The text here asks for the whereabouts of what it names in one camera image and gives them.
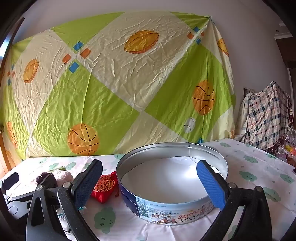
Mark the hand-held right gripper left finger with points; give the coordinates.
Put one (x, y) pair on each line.
(89, 185)

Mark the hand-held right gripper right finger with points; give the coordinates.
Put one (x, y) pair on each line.
(211, 185)

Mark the plaid cloth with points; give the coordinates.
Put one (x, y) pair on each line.
(266, 115)

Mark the brown wooden wardrobe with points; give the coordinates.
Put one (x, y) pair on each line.
(286, 51)

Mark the basketball print sheet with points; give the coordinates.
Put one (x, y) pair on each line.
(115, 92)

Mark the cloud print tablecloth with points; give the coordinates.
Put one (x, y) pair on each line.
(254, 166)

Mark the plastic bag with yellow toy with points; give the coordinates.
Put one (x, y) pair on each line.
(289, 148)

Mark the red embroidered pouch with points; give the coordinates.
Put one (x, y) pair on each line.
(105, 185)

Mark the pink fluffy sock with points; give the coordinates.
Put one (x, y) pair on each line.
(64, 177)

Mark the round blue cookie tin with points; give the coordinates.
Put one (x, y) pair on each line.
(148, 206)

